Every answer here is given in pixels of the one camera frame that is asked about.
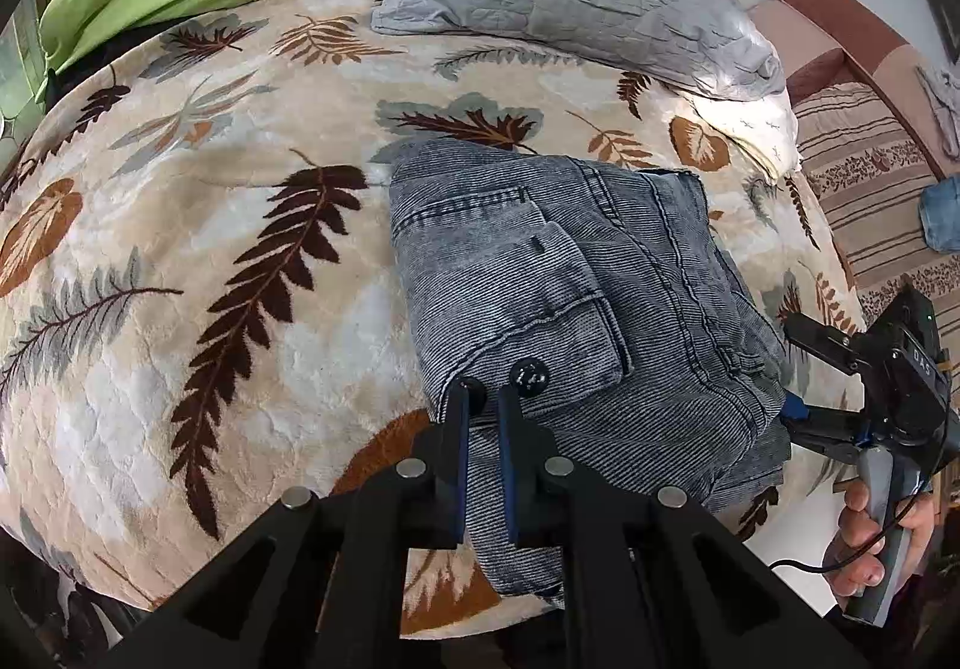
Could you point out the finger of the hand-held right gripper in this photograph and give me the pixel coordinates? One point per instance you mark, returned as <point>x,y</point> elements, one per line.
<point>825,433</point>
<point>821,341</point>

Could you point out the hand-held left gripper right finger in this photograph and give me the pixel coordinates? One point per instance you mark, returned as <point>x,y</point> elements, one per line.
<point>511,481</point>

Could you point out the leaf printed blanket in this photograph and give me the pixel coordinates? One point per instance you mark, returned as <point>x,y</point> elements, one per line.
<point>225,189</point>

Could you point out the white cloth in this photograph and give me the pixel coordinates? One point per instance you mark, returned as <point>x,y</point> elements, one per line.
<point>941,110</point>

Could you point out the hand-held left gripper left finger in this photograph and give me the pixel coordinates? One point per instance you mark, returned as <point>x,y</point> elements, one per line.
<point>461,466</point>

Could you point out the person's right hand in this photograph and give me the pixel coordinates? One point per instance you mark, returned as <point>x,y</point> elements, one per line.
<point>851,549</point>

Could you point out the pink striped sofa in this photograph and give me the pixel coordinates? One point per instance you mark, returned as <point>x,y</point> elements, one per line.
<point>847,174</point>

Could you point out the blue denim pants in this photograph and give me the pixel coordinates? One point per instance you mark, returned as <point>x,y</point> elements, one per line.
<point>600,309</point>

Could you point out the light blue cloth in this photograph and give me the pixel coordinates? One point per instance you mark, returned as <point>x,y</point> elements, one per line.
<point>941,215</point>

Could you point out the white printed pillow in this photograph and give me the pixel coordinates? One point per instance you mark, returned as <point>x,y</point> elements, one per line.
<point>750,121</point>

